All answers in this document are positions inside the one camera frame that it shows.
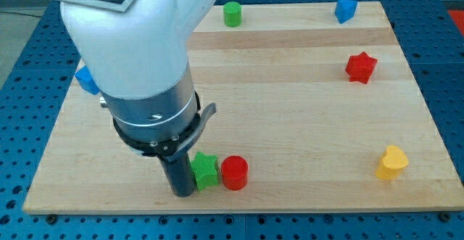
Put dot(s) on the blue pentagon block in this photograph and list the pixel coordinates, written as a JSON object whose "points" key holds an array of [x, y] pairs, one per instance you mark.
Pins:
{"points": [[345, 10]]}

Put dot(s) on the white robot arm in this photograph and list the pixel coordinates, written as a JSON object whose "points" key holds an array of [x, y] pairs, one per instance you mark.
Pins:
{"points": [[136, 53]]}

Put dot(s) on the blue cube block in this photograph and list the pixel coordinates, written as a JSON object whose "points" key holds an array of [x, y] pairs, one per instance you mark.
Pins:
{"points": [[86, 81]]}

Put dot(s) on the black mounting clamp ring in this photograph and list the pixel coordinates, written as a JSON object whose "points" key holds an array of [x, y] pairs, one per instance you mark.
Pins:
{"points": [[175, 147]]}

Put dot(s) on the red star block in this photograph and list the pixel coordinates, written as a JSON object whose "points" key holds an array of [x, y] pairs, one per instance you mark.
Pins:
{"points": [[360, 67]]}

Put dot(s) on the green cylinder block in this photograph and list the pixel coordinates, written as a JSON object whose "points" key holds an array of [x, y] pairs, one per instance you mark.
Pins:
{"points": [[232, 14]]}

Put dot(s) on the wooden board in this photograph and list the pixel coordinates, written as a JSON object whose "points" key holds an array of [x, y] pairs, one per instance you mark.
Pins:
{"points": [[311, 138]]}

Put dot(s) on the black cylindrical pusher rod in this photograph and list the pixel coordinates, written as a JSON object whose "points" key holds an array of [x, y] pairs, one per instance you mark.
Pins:
{"points": [[179, 174]]}

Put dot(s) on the yellow heart block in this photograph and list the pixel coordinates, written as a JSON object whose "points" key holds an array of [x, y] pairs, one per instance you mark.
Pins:
{"points": [[392, 163]]}

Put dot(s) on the red cylinder block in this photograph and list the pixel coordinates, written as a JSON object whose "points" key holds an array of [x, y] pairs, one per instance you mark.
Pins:
{"points": [[234, 172]]}

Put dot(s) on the green star block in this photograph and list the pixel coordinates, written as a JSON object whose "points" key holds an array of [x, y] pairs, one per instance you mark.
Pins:
{"points": [[205, 168]]}

